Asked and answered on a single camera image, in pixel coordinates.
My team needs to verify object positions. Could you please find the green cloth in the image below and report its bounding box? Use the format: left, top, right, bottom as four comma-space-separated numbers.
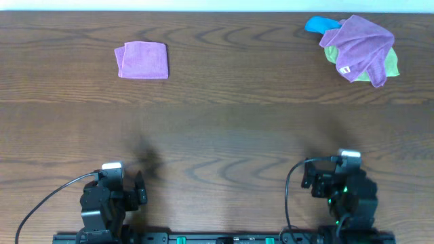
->
324, 45, 399, 82

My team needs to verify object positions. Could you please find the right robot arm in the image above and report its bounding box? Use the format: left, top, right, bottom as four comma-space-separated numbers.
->
301, 156, 378, 243

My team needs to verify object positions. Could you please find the blue cloth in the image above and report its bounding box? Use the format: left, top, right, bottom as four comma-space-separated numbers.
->
304, 16, 342, 35

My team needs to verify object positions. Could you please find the black cable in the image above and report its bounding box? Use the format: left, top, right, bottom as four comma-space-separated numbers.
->
283, 155, 340, 238
14, 171, 100, 244

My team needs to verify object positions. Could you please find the left black cable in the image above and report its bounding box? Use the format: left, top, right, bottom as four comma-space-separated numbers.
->
14, 171, 100, 244

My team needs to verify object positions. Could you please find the purple cloth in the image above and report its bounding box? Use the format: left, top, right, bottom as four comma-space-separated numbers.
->
114, 41, 169, 79
319, 15, 395, 87

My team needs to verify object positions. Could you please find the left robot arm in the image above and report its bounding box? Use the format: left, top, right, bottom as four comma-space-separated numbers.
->
75, 169, 148, 244

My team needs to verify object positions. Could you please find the right black cable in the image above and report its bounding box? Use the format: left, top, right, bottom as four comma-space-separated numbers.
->
283, 155, 340, 238

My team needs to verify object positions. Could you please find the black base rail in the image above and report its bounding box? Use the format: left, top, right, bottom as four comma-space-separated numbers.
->
52, 231, 397, 244

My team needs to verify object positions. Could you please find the folded purple cloth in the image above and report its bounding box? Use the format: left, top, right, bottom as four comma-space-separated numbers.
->
114, 41, 169, 79

